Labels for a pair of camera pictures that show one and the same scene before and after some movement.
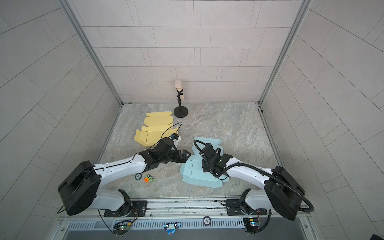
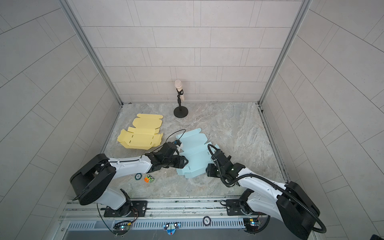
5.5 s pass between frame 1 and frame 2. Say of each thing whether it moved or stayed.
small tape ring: stayed
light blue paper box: moved
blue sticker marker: stayed
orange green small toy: stayed
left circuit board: stayed
